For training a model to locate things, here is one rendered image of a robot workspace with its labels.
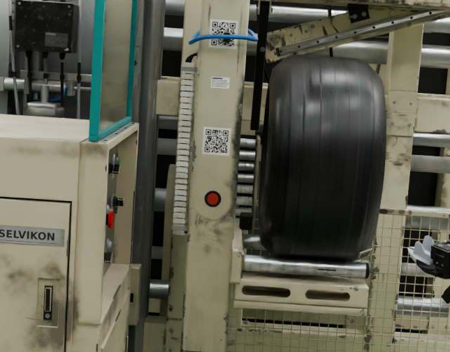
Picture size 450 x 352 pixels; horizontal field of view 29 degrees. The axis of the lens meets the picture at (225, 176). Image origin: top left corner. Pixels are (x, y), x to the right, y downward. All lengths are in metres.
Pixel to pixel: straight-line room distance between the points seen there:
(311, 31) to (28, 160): 1.29
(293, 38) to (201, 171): 0.61
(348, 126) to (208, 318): 0.68
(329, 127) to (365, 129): 0.09
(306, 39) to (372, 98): 0.56
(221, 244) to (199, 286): 0.14
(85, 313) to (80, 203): 0.22
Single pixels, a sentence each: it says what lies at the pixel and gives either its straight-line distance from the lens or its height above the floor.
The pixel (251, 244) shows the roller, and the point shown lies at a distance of 2.65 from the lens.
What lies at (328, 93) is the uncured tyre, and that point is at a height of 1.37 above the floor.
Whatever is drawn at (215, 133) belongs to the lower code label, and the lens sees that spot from 2.39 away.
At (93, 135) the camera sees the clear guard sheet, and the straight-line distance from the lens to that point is 1.73.
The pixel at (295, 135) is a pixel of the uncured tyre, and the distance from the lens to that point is 2.21.
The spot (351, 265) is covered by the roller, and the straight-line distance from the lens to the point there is 2.40.
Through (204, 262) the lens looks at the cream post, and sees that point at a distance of 2.45.
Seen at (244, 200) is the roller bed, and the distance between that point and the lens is 2.82.
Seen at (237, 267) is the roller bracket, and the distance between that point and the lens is 2.34.
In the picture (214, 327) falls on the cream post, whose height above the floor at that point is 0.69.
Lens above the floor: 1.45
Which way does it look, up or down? 8 degrees down
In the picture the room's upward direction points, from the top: 4 degrees clockwise
